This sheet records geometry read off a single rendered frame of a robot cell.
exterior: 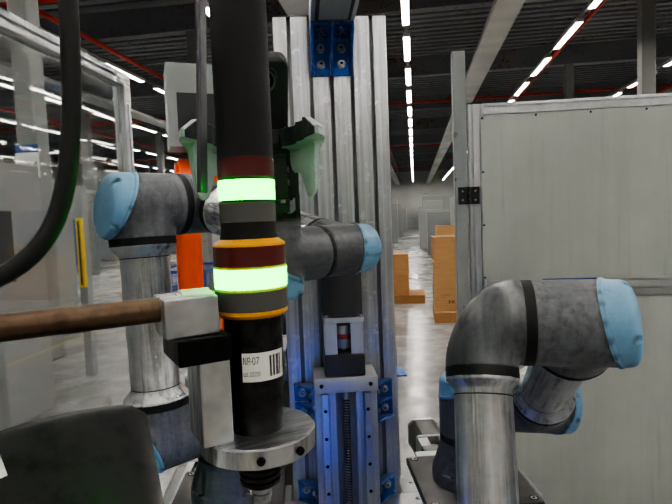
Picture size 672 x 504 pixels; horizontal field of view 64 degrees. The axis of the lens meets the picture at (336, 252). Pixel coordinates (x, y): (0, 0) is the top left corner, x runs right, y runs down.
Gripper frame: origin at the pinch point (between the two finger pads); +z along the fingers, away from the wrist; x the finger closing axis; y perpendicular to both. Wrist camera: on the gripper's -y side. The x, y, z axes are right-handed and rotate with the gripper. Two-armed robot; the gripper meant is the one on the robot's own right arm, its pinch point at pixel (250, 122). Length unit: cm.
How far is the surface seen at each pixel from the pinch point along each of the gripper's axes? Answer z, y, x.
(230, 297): 9.8, 11.5, 0.9
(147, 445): -2.2, 24.8, 9.6
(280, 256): 9.0, 9.4, -2.0
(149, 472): -0.4, 26.2, 9.0
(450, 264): -710, 82, -226
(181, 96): -370, -86, 76
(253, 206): 9.5, 6.4, -0.6
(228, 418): 10.2, 18.4, 1.3
